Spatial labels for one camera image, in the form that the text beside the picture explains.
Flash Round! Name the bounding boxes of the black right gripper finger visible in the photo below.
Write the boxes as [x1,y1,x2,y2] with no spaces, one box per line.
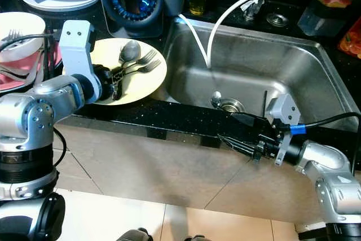
[226,112,270,135]
[220,135,256,160]

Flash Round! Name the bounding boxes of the silver spoon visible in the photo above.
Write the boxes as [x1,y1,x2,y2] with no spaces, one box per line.
[120,40,142,72]

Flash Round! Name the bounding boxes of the silver fork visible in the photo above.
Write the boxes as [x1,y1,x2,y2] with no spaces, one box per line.
[125,49,159,72]
[125,59,162,77]
[0,29,24,52]

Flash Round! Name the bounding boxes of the metal drain strainer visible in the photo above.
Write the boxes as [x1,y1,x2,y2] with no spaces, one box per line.
[220,99,246,114]

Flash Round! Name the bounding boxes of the yellow plate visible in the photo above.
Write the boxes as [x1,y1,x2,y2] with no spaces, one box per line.
[62,38,168,106]

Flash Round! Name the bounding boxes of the metal sink stopper knob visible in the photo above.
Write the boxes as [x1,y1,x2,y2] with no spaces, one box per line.
[210,92,222,108]

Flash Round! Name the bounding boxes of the stainless steel sink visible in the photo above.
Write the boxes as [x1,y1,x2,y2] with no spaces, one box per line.
[155,15,359,134]

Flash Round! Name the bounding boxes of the pink plate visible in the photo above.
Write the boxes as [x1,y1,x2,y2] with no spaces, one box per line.
[0,38,63,93]

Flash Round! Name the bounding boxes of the black round blue-ringed appliance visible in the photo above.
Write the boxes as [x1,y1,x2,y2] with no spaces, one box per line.
[102,0,167,37]

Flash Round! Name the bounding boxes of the silver cutlery piece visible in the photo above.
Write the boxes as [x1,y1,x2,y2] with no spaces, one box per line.
[0,63,46,86]

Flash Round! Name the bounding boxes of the white bowl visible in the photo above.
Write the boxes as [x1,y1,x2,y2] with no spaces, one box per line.
[0,12,46,62]

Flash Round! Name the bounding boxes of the round metal sink cover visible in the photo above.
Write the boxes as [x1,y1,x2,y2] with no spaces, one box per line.
[266,13,290,28]

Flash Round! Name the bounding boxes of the clear plastic container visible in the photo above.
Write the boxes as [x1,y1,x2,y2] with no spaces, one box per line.
[298,5,345,38]

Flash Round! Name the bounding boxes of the red orange packet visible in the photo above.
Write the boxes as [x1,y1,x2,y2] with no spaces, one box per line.
[338,18,361,59]

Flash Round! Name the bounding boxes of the robot left leg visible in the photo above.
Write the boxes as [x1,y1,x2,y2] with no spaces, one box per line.
[118,229,153,241]

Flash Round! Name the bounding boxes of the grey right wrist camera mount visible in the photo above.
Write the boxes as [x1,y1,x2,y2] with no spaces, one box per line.
[265,93,301,166]

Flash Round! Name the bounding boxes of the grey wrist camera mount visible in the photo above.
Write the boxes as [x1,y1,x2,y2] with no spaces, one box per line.
[265,93,301,166]
[59,20,100,84]

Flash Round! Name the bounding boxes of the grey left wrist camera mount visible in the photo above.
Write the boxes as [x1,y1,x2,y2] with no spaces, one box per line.
[59,20,100,84]

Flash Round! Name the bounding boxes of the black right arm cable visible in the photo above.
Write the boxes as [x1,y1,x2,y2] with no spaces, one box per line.
[289,111,361,136]

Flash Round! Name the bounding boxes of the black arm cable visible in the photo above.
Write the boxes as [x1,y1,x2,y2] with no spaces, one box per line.
[289,111,361,136]
[0,32,61,52]

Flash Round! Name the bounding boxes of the short white hose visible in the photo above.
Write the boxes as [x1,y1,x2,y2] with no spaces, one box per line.
[178,14,210,68]

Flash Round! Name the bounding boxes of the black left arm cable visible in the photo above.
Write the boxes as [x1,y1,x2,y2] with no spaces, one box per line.
[0,32,61,52]

